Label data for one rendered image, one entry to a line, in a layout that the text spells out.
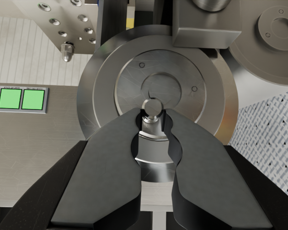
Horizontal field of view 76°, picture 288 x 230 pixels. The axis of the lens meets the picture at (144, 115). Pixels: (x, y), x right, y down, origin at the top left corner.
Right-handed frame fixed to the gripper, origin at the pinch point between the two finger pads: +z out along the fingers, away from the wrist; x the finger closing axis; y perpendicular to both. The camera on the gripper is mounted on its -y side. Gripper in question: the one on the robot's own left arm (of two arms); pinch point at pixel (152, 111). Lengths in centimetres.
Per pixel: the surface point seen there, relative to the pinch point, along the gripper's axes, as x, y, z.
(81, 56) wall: -66, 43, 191
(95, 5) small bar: -9.6, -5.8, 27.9
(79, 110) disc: -6.2, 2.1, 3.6
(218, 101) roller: 5.9, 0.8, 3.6
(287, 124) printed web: 18.5, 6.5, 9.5
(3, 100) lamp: -37, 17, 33
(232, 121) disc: 7.5, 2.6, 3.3
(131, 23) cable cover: -14, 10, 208
